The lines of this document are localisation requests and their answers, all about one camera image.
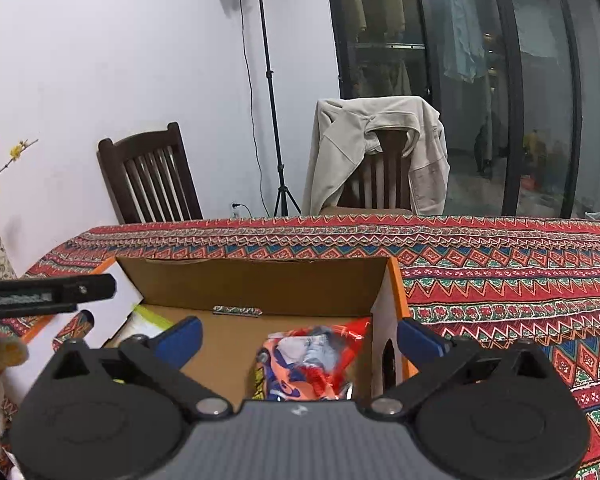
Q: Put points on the dark wooden chair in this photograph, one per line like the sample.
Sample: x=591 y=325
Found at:
x=115 y=160
x=380 y=180

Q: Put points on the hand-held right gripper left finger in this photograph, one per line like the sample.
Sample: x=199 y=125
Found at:
x=182 y=340

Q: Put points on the clear bag of yellow snacks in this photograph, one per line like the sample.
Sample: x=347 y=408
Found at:
x=15 y=355

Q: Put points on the orange and blue snack packet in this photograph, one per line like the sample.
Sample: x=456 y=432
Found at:
x=305 y=360

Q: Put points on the white wall socket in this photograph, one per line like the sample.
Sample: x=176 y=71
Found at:
x=235 y=208

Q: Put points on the beige jacket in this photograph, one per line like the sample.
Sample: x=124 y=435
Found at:
x=340 y=135

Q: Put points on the studio light on tripod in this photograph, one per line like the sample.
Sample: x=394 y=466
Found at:
x=267 y=75

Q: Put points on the pale yellow-edged snack packet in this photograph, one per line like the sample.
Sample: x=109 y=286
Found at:
x=145 y=322

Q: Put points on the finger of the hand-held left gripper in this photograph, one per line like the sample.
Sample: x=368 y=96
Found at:
x=55 y=292

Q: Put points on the light blue hanging shirt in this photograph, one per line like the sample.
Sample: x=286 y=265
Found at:
x=462 y=35

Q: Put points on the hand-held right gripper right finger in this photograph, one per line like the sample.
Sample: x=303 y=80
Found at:
x=420 y=342

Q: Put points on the black framed glass sliding door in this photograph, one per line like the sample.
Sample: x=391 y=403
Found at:
x=505 y=85

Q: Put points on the yellow flower branches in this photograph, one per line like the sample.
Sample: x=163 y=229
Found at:
x=15 y=151

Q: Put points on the orange cardboard box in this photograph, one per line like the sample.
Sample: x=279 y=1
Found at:
x=260 y=282

